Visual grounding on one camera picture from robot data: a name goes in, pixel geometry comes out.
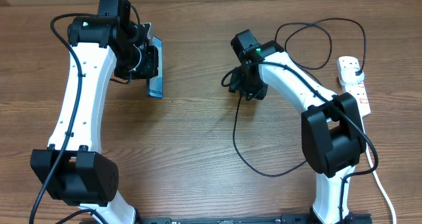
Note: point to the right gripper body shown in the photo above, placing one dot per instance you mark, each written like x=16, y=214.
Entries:
x=250, y=86

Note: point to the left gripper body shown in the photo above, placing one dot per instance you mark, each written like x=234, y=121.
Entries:
x=144, y=63

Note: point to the Samsung Galaxy smartphone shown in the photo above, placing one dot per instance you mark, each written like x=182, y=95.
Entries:
x=155, y=84

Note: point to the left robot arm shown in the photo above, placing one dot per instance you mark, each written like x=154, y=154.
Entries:
x=104, y=47

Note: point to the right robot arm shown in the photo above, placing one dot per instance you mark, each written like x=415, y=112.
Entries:
x=332, y=135

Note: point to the white charger plug adapter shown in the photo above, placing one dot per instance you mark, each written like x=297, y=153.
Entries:
x=349, y=76

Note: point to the white power strip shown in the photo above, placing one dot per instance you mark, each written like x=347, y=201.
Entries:
x=358, y=91

